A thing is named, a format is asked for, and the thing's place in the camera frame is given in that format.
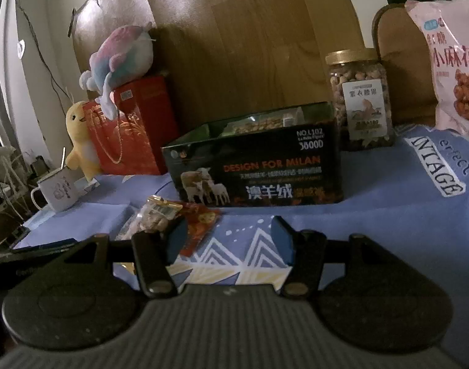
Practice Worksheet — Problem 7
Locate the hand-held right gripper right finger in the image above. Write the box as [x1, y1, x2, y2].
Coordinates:
[270, 216, 397, 297]

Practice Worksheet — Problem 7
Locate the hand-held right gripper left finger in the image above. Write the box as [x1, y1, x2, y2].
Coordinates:
[71, 218, 189, 298]

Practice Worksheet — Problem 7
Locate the red snack packet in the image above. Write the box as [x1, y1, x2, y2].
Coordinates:
[176, 201, 222, 258]

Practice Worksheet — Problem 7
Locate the clear snack packet yellow label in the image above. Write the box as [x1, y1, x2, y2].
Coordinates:
[117, 195, 183, 241]

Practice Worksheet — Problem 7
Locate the black printed cardboard box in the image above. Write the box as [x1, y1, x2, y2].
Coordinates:
[161, 102, 345, 208]

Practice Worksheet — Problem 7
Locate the orange snack packet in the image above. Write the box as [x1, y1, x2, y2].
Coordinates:
[224, 111, 306, 136]

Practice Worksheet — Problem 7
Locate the white enamel mug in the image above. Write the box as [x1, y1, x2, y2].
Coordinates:
[30, 168, 82, 212]

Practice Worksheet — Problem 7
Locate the blue printed cloth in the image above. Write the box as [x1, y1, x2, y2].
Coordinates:
[11, 122, 469, 291]

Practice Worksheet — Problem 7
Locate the red gift bag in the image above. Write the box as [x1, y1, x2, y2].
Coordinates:
[82, 75, 180, 176]

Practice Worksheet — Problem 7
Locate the yellow plush duck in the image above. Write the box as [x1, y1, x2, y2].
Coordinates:
[64, 100, 105, 183]

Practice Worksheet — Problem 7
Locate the clear jar of nuts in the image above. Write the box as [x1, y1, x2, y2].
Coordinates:
[325, 49, 396, 152]

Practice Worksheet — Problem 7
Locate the pastel plush toy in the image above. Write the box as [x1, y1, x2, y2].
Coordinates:
[79, 23, 157, 121]

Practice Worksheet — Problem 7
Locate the brown cardboard panel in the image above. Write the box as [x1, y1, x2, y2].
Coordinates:
[144, 0, 365, 133]

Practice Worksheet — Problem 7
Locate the brown rounded panel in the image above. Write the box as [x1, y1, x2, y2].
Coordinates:
[372, 3, 439, 125]

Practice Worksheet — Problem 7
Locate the large pink snack bag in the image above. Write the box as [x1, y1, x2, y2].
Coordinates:
[405, 0, 469, 141]

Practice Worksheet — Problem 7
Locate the crinkled brown paper sheet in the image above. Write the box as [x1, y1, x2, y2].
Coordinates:
[68, 0, 157, 85]

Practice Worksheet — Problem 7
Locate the white wire rack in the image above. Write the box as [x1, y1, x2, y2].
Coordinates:
[0, 131, 33, 218]

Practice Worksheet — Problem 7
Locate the thin hanging cable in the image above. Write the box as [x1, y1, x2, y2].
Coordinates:
[16, 6, 73, 102]

